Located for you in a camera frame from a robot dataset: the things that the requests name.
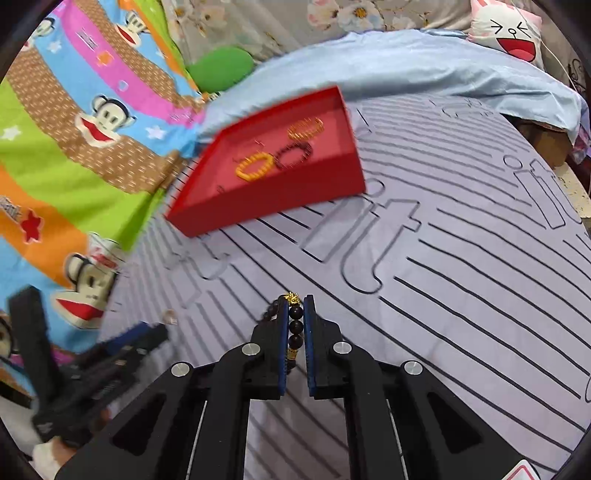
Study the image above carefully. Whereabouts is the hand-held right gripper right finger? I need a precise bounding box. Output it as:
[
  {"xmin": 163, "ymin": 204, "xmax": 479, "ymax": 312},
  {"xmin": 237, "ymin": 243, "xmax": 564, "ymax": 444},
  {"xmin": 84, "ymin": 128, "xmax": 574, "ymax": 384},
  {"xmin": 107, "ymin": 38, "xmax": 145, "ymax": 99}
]
[{"xmin": 303, "ymin": 294, "xmax": 525, "ymax": 480}]

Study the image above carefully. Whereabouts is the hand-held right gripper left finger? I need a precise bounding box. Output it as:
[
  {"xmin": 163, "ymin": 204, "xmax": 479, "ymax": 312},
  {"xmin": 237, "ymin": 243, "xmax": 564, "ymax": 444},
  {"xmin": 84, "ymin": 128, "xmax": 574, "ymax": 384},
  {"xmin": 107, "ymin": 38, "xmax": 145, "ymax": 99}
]
[{"xmin": 55, "ymin": 294, "xmax": 291, "ymax": 480}]

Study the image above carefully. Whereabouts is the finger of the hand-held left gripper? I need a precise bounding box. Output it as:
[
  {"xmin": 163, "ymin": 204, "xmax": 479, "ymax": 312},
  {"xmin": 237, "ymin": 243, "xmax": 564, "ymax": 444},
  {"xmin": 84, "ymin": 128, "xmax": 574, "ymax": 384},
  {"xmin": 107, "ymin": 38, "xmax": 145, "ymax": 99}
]
[
  {"xmin": 8, "ymin": 285, "xmax": 63, "ymax": 407},
  {"xmin": 99, "ymin": 322, "xmax": 170, "ymax": 358}
]

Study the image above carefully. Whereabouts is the dark bead bracelet gold charm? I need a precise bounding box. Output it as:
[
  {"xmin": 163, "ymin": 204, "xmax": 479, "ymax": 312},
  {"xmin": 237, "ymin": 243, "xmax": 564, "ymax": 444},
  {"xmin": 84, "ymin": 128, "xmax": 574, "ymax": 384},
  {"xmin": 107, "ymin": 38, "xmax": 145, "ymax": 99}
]
[{"xmin": 262, "ymin": 291, "xmax": 306, "ymax": 370}]

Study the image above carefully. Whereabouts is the red cardboard box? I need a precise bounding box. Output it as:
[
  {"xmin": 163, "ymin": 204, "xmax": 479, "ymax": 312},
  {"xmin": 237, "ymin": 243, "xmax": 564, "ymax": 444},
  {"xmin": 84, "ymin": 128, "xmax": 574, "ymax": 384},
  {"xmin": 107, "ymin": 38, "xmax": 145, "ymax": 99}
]
[{"xmin": 165, "ymin": 85, "xmax": 367, "ymax": 238}]

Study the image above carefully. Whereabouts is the yellow bead bracelet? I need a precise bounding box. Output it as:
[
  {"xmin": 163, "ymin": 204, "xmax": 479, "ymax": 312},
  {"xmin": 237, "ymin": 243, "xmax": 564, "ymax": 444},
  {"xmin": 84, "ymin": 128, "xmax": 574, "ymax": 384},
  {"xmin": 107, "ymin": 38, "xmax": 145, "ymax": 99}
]
[{"xmin": 235, "ymin": 154, "xmax": 274, "ymax": 182}]

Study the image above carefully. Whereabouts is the dark red bead bracelet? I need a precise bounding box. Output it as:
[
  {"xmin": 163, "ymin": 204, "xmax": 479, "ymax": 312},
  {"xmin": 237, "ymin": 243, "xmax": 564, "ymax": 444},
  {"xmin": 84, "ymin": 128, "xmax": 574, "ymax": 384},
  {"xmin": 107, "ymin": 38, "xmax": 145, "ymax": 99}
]
[{"xmin": 273, "ymin": 142, "xmax": 314, "ymax": 169}]

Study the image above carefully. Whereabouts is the gold chain bracelet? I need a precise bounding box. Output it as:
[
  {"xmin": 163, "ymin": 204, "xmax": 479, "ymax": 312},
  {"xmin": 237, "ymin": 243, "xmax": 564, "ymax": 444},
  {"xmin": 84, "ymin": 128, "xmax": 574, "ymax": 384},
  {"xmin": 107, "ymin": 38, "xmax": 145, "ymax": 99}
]
[{"xmin": 287, "ymin": 117, "xmax": 325, "ymax": 140}]

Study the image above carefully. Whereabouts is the person's left hand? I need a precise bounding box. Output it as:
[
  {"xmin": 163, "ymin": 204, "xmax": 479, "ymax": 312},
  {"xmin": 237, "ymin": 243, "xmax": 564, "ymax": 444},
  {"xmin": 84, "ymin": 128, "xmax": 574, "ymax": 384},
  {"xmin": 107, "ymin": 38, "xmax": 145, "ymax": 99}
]
[{"xmin": 32, "ymin": 408, "xmax": 112, "ymax": 469}]

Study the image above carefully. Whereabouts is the cartoon monkey printed blanket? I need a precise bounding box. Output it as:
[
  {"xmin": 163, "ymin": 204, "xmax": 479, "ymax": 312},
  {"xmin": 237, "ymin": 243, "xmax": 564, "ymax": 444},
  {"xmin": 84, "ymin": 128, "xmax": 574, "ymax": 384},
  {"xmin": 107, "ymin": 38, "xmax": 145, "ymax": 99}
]
[{"xmin": 0, "ymin": 0, "xmax": 208, "ymax": 365}]

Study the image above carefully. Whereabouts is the grey striped bed sheet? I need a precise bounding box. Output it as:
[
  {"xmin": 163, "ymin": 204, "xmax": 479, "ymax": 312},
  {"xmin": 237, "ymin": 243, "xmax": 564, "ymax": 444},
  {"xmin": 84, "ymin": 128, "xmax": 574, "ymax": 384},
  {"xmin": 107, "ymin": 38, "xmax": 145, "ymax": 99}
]
[{"xmin": 95, "ymin": 92, "xmax": 591, "ymax": 480}]

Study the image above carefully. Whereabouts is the green pillow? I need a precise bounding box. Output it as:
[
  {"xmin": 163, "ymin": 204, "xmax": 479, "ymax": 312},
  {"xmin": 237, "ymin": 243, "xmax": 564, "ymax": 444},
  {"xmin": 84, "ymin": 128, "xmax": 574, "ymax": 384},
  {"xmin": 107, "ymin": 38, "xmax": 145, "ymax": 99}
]
[{"xmin": 187, "ymin": 46, "xmax": 254, "ymax": 93}]

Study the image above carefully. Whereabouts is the light blue sheet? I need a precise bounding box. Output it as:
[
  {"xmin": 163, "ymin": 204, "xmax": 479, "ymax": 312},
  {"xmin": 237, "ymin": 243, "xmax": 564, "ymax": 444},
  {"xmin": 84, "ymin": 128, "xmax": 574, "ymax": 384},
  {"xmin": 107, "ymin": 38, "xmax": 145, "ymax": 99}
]
[{"xmin": 198, "ymin": 28, "xmax": 583, "ymax": 148}]

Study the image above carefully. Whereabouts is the grey floral fabric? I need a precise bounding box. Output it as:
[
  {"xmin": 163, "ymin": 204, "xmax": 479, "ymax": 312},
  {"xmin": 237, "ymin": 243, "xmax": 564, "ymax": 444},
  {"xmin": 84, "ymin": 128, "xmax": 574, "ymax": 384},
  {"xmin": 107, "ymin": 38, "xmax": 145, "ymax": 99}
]
[{"xmin": 159, "ymin": 0, "xmax": 476, "ymax": 65}]

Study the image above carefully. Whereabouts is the white cat face pillow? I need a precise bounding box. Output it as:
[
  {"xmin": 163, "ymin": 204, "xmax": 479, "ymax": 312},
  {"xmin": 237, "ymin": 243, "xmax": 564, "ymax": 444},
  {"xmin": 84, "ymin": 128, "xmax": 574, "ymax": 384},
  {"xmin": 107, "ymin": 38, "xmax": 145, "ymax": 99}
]
[{"xmin": 467, "ymin": 0, "xmax": 546, "ymax": 68}]

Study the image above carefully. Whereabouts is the white cable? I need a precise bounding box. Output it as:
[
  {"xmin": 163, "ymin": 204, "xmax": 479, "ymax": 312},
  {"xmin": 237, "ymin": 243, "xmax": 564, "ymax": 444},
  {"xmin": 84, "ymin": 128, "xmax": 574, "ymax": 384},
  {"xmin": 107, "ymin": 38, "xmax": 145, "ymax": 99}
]
[{"xmin": 540, "ymin": 39, "xmax": 585, "ymax": 93}]

